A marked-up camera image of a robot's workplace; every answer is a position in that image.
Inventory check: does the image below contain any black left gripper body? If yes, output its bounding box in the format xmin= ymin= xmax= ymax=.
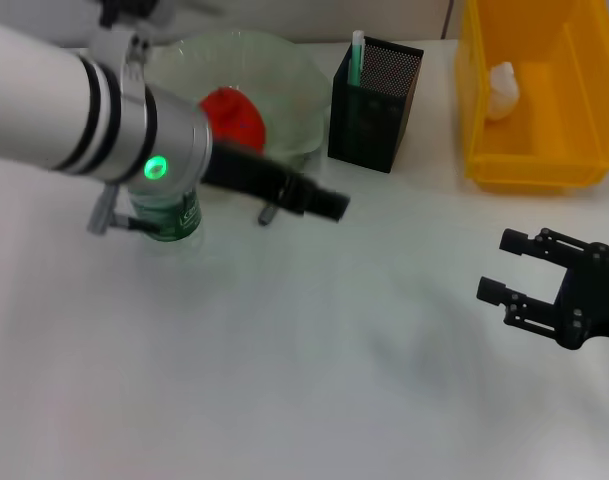
xmin=201 ymin=142 xmax=306 ymax=215

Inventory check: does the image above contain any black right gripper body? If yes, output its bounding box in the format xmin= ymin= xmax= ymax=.
xmin=553 ymin=243 xmax=609 ymax=351

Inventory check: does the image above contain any red-orange knitted orange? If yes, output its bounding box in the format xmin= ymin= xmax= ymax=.
xmin=198 ymin=85 xmax=266 ymax=154

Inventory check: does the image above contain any clear green-label water bottle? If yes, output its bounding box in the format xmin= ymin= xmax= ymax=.
xmin=128 ymin=188 xmax=205 ymax=245

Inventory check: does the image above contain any white paper ball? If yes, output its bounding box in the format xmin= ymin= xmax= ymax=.
xmin=486 ymin=62 xmax=523 ymax=121

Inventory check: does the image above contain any black mesh pen holder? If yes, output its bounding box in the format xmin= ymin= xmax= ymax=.
xmin=327 ymin=42 xmax=426 ymax=175

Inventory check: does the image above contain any green glass fruit bowl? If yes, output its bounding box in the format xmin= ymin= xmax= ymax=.
xmin=146 ymin=28 xmax=335 ymax=166

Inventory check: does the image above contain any yellow plastic bin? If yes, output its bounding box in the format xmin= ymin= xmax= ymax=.
xmin=456 ymin=0 xmax=609 ymax=194

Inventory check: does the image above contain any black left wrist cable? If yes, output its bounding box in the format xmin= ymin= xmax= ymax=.
xmin=86 ymin=184 xmax=161 ymax=237

